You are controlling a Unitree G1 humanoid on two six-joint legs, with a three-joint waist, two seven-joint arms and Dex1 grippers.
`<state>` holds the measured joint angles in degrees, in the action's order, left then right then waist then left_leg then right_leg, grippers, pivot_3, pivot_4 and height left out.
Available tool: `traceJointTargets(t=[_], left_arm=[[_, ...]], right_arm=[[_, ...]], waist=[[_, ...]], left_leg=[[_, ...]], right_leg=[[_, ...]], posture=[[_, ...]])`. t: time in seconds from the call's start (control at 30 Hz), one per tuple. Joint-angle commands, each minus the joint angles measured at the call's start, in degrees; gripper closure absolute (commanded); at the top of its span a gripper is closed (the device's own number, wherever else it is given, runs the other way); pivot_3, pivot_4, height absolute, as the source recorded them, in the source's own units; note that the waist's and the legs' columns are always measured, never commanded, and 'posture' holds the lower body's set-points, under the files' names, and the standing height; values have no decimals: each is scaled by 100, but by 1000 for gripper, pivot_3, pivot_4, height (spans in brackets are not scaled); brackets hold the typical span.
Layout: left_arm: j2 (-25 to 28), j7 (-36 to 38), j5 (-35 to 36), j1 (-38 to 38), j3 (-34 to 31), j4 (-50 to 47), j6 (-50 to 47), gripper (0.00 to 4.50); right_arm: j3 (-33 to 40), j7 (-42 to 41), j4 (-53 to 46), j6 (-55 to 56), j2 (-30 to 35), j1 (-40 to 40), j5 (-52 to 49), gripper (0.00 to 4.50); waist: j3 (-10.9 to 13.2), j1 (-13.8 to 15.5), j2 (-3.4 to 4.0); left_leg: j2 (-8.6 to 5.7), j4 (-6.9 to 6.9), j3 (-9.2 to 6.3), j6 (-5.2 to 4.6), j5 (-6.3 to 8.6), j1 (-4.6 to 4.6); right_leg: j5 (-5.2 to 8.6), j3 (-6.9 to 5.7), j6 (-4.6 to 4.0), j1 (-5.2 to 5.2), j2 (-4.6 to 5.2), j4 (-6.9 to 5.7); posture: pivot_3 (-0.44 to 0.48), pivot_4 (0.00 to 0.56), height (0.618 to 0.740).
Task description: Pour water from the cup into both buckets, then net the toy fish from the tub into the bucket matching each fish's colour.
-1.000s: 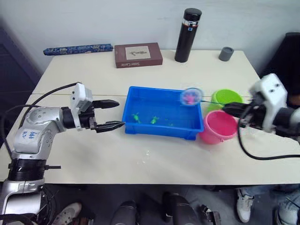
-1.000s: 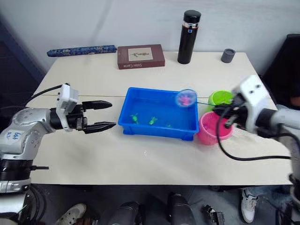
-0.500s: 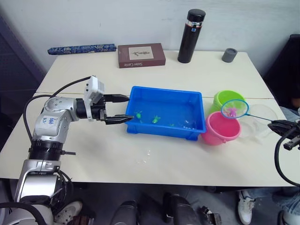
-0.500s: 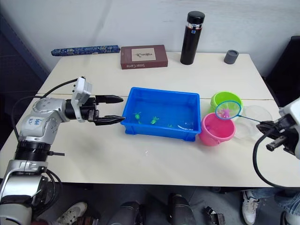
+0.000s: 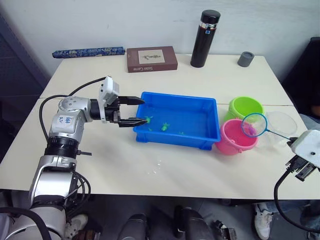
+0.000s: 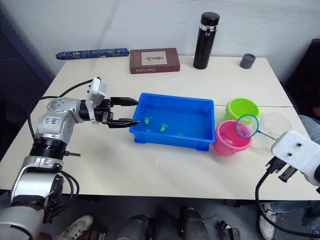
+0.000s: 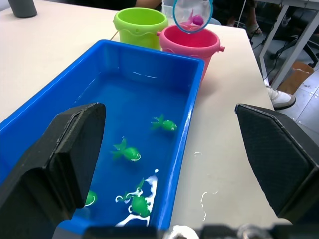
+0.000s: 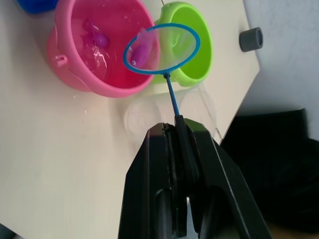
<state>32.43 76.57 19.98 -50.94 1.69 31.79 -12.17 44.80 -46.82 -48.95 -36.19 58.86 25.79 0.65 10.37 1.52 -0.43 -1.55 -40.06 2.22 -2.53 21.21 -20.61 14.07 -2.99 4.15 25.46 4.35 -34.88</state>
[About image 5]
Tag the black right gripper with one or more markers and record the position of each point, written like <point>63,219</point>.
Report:
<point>303,170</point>

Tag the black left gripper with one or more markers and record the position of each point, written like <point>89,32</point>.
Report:
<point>111,113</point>

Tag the blue rimmed fishing net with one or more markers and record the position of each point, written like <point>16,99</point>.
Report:
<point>265,125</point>

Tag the pink toy fish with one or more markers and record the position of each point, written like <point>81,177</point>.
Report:
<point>250,130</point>

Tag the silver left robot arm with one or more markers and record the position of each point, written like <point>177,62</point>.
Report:
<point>62,120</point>

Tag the green toy fish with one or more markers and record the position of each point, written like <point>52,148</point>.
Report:
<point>164,127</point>
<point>181,133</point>
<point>148,119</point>

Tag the clear plastic cup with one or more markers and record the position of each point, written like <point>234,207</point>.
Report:
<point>282,122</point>

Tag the blue plastic tub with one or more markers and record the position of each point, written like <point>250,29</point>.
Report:
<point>175,112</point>

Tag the pink plastic bucket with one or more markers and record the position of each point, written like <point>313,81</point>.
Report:
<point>230,140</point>

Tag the green plastic bucket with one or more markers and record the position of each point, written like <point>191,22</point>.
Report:
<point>232,110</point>

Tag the brown book box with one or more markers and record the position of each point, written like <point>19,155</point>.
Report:
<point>151,60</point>

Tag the person in dark clothes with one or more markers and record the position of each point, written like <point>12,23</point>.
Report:
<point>305,80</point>

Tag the blue patterned scroll roll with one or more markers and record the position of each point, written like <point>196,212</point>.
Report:
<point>87,52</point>

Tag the white sneaker with jeans leg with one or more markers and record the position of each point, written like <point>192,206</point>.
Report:
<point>262,220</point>

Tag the grey round cap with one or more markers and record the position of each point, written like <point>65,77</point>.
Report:
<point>246,59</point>

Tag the black thermos bottle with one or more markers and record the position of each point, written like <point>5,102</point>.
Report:
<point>202,42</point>

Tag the small black device on floor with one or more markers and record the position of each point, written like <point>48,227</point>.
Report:
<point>225,231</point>

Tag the dark rounded shape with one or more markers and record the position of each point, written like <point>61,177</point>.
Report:
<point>191,225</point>
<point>133,227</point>

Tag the dark grey partition panel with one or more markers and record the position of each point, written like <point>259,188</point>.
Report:
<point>17,75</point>

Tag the white shoe under table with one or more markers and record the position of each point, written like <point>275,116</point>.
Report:
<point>76,223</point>

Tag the silver robot torso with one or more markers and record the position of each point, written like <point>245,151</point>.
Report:
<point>27,225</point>

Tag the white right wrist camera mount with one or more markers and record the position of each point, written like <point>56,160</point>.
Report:
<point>308,147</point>

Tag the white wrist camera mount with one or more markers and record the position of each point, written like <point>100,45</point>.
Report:
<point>109,90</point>
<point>308,147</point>

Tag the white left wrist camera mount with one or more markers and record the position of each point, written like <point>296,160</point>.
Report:
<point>109,90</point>

